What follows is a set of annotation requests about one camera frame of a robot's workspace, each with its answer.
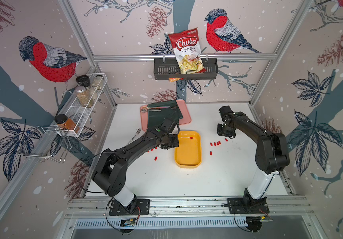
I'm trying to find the yellow plastic storage box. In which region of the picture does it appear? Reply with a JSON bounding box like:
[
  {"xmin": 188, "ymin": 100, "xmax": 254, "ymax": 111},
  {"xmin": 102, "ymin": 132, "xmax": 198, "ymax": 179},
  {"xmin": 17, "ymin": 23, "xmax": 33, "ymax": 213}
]
[{"xmin": 174, "ymin": 130, "xmax": 202, "ymax": 168}]

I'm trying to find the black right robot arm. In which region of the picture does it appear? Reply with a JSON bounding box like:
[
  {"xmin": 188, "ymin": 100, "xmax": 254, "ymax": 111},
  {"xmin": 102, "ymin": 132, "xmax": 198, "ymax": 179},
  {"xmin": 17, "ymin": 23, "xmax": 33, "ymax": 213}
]
[{"xmin": 217, "ymin": 106, "xmax": 290, "ymax": 214}]

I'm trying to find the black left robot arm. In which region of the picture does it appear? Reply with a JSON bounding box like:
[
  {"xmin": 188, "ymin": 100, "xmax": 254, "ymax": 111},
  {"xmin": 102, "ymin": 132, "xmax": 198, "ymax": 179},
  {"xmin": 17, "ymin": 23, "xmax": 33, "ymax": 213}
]
[{"xmin": 92, "ymin": 118, "xmax": 179, "ymax": 214}]

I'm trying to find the dark green cloth napkin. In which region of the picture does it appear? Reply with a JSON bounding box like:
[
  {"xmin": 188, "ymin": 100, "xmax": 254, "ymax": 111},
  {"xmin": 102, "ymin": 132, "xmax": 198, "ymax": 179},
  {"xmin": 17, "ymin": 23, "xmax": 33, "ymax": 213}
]
[{"xmin": 147, "ymin": 100, "xmax": 183, "ymax": 127}]

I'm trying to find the pink plastic tray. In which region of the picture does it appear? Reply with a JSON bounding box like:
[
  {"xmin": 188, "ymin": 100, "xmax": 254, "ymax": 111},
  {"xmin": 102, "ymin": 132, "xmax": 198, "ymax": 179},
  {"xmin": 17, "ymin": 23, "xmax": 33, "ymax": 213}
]
[{"xmin": 140, "ymin": 100, "xmax": 191, "ymax": 131}]

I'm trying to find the small silver spoon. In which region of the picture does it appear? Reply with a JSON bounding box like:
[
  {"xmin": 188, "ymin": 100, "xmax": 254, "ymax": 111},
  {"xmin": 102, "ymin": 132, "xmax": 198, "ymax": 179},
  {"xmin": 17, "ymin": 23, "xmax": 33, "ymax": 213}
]
[{"xmin": 140, "ymin": 108, "xmax": 162, "ymax": 113}]

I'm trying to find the long gold colourful spoon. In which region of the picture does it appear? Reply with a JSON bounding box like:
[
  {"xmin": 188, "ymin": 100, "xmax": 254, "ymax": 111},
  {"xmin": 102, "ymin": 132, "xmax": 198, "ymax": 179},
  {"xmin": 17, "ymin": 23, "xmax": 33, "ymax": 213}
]
[{"xmin": 141, "ymin": 106, "xmax": 176, "ymax": 110}]

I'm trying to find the clear spice jar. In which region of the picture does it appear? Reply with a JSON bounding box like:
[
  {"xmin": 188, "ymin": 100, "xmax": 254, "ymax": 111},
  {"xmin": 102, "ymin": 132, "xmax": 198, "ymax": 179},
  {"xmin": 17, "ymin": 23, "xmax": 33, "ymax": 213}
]
[{"xmin": 92, "ymin": 74, "xmax": 104, "ymax": 90}]

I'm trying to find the silver lid spice jar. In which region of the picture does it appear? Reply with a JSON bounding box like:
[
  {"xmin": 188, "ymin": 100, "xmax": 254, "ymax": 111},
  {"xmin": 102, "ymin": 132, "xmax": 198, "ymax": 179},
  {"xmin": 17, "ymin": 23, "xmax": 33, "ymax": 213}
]
[{"xmin": 75, "ymin": 86, "xmax": 94, "ymax": 108}]

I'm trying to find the Chuba cassava chips bag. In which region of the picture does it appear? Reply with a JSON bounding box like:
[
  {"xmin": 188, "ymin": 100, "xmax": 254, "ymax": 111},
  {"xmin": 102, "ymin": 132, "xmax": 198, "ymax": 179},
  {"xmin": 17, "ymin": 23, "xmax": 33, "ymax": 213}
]
[{"xmin": 168, "ymin": 28, "xmax": 203, "ymax": 70}]

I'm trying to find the black lid spice jar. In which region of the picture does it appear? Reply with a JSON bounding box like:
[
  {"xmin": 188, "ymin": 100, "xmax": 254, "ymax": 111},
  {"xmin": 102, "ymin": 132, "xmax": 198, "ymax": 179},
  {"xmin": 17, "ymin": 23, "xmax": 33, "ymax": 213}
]
[{"xmin": 76, "ymin": 75, "xmax": 92, "ymax": 90}]

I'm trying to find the orange spice jar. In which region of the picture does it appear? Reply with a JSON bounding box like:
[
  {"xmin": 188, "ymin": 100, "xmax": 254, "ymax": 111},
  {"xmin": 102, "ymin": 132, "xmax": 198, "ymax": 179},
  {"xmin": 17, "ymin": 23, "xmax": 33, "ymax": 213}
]
[{"xmin": 54, "ymin": 114, "xmax": 77, "ymax": 130}]

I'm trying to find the fork with white handle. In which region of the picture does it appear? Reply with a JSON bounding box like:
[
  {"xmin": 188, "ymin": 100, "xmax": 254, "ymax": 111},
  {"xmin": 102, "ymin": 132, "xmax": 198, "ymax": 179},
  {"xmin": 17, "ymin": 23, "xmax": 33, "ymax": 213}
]
[{"xmin": 128, "ymin": 128, "xmax": 142, "ymax": 144}]

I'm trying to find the black wire wall basket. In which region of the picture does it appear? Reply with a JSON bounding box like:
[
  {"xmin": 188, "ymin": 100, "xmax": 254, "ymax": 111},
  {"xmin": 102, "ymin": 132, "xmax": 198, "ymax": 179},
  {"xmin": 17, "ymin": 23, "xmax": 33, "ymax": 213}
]
[{"xmin": 154, "ymin": 58, "xmax": 218, "ymax": 80}]

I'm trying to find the white wire spice rack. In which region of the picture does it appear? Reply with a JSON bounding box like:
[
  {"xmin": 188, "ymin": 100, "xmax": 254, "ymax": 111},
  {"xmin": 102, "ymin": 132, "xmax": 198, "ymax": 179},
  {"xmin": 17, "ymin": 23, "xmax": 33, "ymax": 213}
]
[{"xmin": 62, "ymin": 73, "xmax": 107, "ymax": 138}]

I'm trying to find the chrome wire holder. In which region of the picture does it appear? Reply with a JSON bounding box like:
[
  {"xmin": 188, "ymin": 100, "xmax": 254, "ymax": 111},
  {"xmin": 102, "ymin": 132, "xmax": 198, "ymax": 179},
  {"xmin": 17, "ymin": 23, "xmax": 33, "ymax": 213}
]
[{"xmin": 16, "ymin": 125, "xmax": 72, "ymax": 163}]

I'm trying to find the aluminium horizontal frame bar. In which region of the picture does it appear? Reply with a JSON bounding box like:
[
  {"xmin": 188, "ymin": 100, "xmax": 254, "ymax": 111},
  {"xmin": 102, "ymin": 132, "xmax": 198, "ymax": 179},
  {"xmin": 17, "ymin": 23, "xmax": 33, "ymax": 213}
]
[{"xmin": 93, "ymin": 53, "xmax": 278, "ymax": 62}]

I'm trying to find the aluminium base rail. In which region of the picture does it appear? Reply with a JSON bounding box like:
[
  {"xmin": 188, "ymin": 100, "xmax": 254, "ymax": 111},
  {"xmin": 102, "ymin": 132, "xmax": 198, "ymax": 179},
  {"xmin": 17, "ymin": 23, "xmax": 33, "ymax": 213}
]
[{"xmin": 64, "ymin": 195, "xmax": 315, "ymax": 219}]

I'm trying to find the aluminium corner frame post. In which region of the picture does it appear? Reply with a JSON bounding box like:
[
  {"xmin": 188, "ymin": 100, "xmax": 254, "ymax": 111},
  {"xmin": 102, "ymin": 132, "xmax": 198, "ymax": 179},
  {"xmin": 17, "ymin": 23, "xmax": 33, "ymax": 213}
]
[{"xmin": 58, "ymin": 0, "xmax": 117, "ymax": 109}]

